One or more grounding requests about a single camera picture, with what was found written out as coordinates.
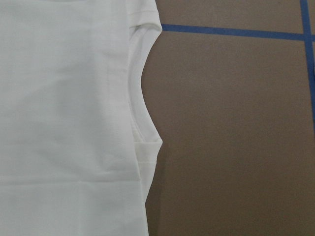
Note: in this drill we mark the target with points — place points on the white long-sleeve printed shirt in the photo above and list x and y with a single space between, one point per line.
78 148

